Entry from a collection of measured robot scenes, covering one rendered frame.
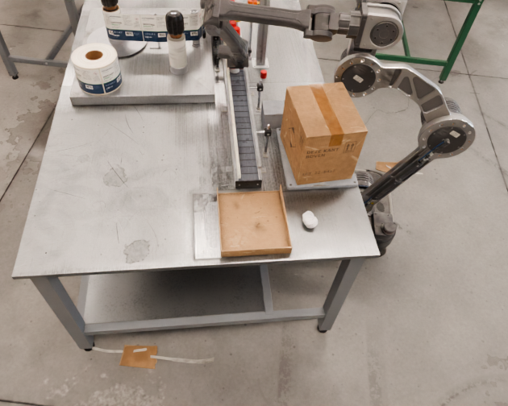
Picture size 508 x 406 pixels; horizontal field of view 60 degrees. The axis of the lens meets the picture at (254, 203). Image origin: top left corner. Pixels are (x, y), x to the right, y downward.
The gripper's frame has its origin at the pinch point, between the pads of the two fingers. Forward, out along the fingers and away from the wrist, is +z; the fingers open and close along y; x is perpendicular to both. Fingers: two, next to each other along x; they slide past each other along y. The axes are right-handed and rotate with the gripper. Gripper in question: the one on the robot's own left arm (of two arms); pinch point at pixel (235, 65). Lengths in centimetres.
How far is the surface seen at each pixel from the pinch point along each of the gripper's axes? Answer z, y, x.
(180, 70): 4.6, 26.9, 0.6
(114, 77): -4, 57, 6
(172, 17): -16.1, 28.7, -16.8
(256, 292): 2, -4, 112
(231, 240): -51, 11, 80
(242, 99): -7.3, -1.4, 18.1
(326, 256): -57, -23, 88
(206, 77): 4.1, 14.5, 4.5
